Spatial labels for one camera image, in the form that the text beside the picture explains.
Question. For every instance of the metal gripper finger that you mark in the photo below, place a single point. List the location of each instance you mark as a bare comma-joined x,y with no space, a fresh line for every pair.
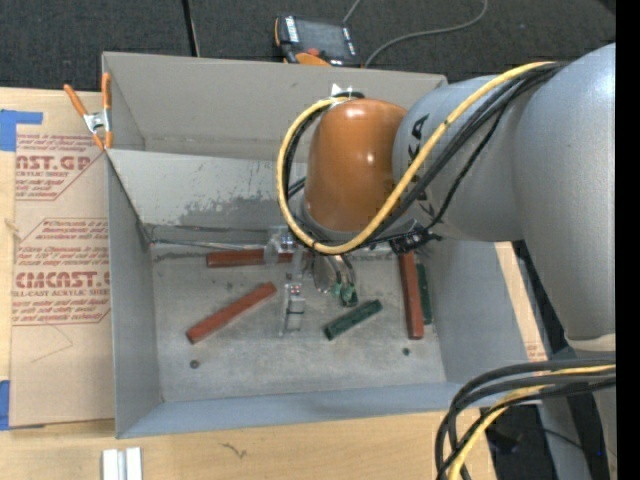
283,242
294,313

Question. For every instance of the red-brown flat block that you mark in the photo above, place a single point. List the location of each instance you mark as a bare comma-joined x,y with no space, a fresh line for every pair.
235,258
230,313
411,298

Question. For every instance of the grey metal bin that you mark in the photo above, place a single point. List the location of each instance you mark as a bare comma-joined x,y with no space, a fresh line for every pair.
280,363

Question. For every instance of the dark green flat block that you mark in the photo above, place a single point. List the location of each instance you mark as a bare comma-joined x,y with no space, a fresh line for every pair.
352,319
425,298

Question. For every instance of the brown cardboard board red print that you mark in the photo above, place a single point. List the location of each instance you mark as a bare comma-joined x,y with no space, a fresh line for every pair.
60,268

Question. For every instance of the black cylinder on white bracket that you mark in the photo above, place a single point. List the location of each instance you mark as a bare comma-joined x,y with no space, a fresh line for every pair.
410,243

